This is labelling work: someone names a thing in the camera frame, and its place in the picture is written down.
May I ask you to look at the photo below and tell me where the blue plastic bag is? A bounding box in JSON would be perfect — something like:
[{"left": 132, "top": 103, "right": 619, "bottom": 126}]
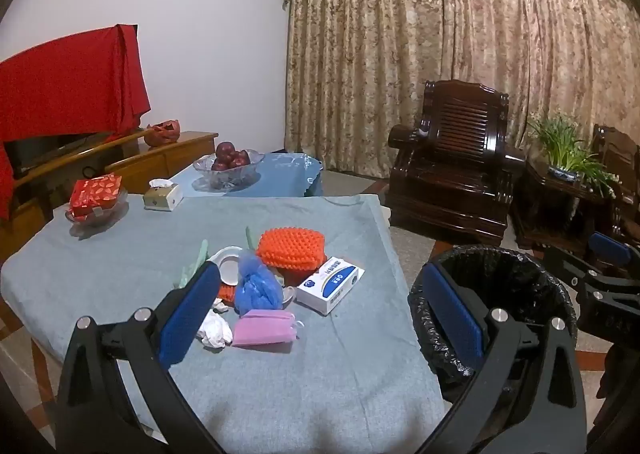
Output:
[{"left": 235, "top": 250, "right": 285, "bottom": 312}]

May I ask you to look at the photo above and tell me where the tissue box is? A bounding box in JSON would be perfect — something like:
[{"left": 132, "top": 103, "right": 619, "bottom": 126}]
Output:
[{"left": 143, "top": 179, "right": 183, "bottom": 211}]

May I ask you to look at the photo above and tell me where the beige floral curtain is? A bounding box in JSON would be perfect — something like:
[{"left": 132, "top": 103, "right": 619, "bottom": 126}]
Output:
[{"left": 284, "top": 0, "right": 640, "bottom": 179}]

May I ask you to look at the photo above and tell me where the white medicine box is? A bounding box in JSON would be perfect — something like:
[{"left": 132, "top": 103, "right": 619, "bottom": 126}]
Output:
[{"left": 295, "top": 256, "right": 366, "bottom": 316}]

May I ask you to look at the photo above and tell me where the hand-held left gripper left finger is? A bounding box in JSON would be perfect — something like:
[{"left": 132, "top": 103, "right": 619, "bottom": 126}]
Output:
[{"left": 55, "top": 261, "right": 226, "bottom": 454}]

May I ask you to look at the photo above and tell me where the wooden cabinet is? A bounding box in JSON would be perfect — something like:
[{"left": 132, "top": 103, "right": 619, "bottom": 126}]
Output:
[{"left": 0, "top": 126, "right": 220, "bottom": 255}]

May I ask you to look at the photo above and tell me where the dark wooden armchair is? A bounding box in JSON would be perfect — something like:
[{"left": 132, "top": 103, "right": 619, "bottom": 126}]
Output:
[{"left": 387, "top": 80, "right": 526, "bottom": 247}]

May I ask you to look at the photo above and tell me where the pink face mask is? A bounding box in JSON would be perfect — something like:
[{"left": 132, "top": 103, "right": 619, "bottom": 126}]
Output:
[{"left": 231, "top": 309, "right": 301, "bottom": 347}]

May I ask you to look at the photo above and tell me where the dark wooden chair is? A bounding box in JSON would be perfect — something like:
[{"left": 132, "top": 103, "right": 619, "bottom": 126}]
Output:
[{"left": 590, "top": 124, "right": 640, "bottom": 235}]

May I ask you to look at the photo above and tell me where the black television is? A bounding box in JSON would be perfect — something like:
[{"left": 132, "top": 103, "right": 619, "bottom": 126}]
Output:
[{"left": 5, "top": 131, "right": 108, "bottom": 179}]

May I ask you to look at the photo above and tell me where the red packet in glass dish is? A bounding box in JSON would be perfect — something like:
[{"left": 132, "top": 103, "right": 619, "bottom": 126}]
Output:
[{"left": 65, "top": 189, "right": 130, "bottom": 229}]

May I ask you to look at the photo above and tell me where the white crumpled tissue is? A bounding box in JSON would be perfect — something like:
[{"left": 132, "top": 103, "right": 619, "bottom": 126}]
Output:
[{"left": 196, "top": 309, "right": 233, "bottom": 350}]

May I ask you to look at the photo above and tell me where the grey tablecloth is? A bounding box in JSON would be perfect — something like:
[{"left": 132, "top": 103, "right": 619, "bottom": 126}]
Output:
[{"left": 0, "top": 194, "right": 448, "bottom": 454}]

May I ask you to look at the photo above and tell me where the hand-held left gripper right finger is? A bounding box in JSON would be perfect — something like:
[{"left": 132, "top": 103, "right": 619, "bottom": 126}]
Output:
[{"left": 415, "top": 261, "right": 588, "bottom": 454}]

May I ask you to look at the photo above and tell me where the red patterned packet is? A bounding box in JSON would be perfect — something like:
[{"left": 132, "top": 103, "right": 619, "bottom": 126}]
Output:
[{"left": 69, "top": 174, "right": 123, "bottom": 215}]

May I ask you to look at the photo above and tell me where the white paper cup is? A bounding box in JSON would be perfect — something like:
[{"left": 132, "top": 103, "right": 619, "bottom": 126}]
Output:
[{"left": 206, "top": 246, "right": 246, "bottom": 287}]

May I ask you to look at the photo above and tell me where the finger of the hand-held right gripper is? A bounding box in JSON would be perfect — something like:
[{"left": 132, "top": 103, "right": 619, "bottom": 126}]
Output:
[
  {"left": 587, "top": 231, "right": 640, "bottom": 271},
  {"left": 544, "top": 245, "right": 601, "bottom": 285}
]

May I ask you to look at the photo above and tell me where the red cloth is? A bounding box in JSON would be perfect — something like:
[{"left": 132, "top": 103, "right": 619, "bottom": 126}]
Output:
[{"left": 0, "top": 24, "right": 152, "bottom": 219}]

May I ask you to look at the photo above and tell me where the dark wooden side table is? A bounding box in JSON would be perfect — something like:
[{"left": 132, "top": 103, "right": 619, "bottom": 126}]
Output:
[{"left": 512, "top": 159, "right": 626, "bottom": 255}]

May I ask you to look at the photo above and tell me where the large orange foam net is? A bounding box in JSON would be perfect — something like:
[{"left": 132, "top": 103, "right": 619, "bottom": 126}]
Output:
[{"left": 256, "top": 228, "right": 327, "bottom": 271}]

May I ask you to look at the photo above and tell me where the potted green plant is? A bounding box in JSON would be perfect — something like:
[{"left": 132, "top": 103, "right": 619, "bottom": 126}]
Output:
[{"left": 527, "top": 111, "right": 618, "bottom": 197}]

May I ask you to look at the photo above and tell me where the glass fruit bowl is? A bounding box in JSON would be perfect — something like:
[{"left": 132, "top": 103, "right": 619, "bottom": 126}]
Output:
[{"left": 193, "top": 151, "right": 266, "bottom": 191}]

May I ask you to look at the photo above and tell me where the red crumpled bag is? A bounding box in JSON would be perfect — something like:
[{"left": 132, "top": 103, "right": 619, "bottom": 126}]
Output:
[{"left": 144, "top": 120, "right": 182, "bottom": 147}]

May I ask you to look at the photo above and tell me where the trash bin with black bag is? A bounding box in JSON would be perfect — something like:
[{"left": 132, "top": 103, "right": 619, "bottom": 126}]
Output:
[{"left": 407, "top": 244, "right": 578, "bottom": 385}]

